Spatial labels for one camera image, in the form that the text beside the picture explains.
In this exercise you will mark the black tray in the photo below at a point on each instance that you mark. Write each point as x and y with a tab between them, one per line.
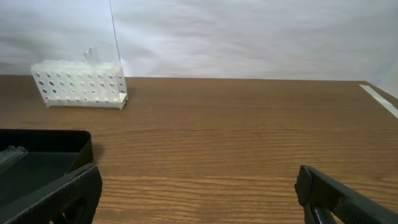
37	171

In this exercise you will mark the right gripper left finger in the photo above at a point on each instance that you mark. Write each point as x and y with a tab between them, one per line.
62	199

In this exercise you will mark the white test tube rack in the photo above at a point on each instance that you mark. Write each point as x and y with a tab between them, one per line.
84	90

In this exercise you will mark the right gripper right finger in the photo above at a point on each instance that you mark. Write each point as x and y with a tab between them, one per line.
342	199

